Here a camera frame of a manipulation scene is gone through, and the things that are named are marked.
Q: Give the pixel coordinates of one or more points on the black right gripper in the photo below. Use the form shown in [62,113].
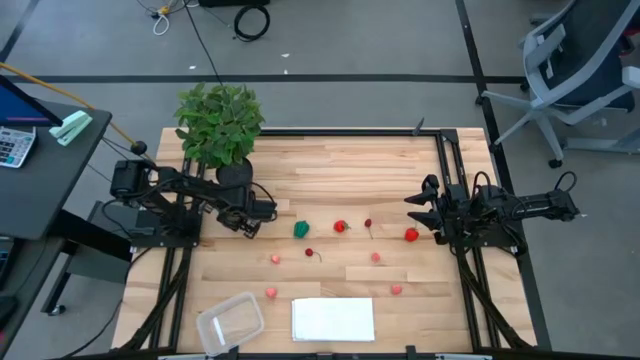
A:
[452,212]

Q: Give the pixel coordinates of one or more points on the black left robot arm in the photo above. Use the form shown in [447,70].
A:
[190,192]

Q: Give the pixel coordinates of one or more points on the green toy bell pepper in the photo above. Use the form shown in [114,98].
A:
[301,229]

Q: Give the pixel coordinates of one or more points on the black aluminium table frame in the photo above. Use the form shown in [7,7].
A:
[350,132]

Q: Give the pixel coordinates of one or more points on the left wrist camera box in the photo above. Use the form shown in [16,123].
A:
[264,209]

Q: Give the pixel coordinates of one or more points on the black computer monitor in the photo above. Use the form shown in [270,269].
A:
[20,107]

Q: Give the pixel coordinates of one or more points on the mint green stapler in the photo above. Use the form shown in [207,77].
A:
[71,127]

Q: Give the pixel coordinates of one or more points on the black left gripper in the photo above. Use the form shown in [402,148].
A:
[237,205]

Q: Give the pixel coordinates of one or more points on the red toy strawberry with leaves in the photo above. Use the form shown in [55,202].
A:
[340,226]

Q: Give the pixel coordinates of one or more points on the green leafy artificial plant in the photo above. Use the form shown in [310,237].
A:
[220,125]

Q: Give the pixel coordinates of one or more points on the black plant pot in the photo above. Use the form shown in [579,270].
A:
[235,174]

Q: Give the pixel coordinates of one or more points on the grey and navy office chair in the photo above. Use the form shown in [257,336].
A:
[575,65]

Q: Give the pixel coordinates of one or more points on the black control box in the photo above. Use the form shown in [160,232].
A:
[120,217]

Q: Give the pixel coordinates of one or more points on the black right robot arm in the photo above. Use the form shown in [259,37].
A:
[530,202]

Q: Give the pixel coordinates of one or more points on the clear plastic tupperware container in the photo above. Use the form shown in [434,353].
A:
[230,322]

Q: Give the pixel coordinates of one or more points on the pink toy fruit piece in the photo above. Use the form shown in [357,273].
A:
[271,293]
[375,257]
[275,259]
[396,289]

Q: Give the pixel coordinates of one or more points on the white folded cloth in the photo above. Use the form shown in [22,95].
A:
[332,319]

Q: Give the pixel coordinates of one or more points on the black desk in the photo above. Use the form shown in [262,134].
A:
[40,185]

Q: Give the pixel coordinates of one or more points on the grey calculator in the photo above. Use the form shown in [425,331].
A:
[15,146]

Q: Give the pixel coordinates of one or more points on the red toy cherry with stem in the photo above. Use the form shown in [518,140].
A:
[309,252]
[368,223]

